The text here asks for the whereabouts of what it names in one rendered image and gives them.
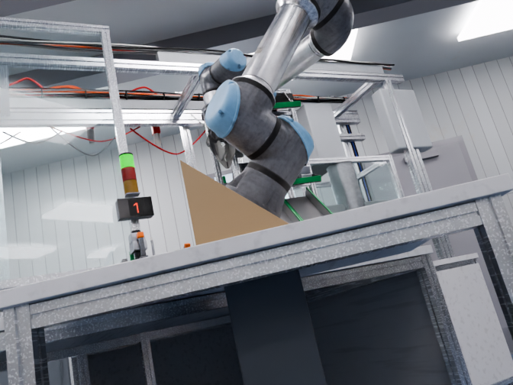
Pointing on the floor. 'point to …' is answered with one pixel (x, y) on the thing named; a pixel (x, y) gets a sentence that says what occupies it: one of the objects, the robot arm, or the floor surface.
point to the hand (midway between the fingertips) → (226, 165)
